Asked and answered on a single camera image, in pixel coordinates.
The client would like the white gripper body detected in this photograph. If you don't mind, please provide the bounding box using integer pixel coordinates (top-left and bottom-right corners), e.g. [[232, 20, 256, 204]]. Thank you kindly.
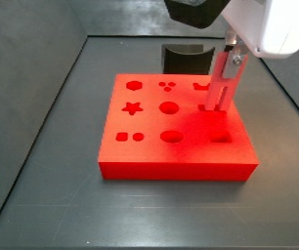
[[221, 0, 299, 59]]

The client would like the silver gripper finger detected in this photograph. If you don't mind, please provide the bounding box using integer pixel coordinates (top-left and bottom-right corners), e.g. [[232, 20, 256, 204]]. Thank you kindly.
[[222, 27, 248, 79]]

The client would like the red double-square peg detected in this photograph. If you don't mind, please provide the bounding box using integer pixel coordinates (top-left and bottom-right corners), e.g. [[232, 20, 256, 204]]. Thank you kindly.
[[205, 52, 248, 111]]

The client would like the red shape sorter block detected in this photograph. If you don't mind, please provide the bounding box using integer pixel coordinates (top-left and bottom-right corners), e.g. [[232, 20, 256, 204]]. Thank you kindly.
[[97, 74, 258, 182]]

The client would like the black camera box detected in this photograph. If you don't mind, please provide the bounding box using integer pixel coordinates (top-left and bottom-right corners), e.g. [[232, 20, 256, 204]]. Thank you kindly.
[[164, 0, 230, 29]]

